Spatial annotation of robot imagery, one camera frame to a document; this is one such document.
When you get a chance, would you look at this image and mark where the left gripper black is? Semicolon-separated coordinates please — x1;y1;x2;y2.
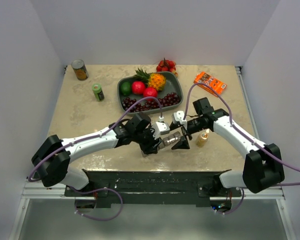
133;125;162;155

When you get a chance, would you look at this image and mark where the grey weekly pill organizer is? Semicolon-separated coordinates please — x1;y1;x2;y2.
159;131;181;151

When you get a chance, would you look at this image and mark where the clear pill bottle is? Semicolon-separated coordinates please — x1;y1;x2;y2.
196;129;210;148

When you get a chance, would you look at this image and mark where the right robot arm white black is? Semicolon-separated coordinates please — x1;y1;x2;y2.
170;97;285;197

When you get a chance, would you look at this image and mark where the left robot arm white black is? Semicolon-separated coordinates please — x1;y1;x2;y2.
31;112;169;196

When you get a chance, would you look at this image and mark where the dark red grape bunch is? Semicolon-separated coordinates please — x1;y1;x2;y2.
121;92;181;113

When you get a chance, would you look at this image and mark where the red pomegranate right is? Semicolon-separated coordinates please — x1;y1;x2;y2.
143;87;158;98

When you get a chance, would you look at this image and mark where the red pomegranate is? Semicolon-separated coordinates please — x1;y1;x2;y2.
143;87;158;98
131;81;146;95

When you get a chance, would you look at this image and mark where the red pomegranate left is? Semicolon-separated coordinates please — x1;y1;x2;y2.
131;81;146;95

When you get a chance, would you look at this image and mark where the grey fruit tray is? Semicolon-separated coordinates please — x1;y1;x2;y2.
117;71;184;112

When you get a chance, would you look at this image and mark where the green lime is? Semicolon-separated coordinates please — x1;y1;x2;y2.
120;81;132;96

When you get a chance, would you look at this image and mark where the orange toy pineapple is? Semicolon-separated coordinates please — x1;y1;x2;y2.
133;68;167;92

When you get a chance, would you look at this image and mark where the orange snack box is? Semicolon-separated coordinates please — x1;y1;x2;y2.
193;71;227;97

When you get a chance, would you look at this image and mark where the green capped small bottle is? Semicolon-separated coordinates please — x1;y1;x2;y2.
92;83;105;102

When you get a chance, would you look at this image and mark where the tin can fruit label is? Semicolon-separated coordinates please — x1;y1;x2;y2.
71;59;89;81

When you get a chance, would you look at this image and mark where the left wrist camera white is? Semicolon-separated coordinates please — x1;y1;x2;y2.
152;121;170;136

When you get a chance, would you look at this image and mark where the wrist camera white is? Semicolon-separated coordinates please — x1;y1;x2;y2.
169;110;188;130
152;121;170;136

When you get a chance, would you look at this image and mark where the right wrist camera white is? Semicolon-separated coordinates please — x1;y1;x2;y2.
169;110;188;130

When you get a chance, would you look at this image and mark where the black base frame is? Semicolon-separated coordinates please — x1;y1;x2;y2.
65;171;242;208

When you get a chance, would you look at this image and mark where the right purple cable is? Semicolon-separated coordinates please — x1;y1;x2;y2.
185;83;300;188

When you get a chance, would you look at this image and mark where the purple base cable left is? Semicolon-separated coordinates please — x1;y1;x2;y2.
74;187;124;222

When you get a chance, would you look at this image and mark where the aluminium rail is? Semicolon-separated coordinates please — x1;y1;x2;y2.
8;181;67;240

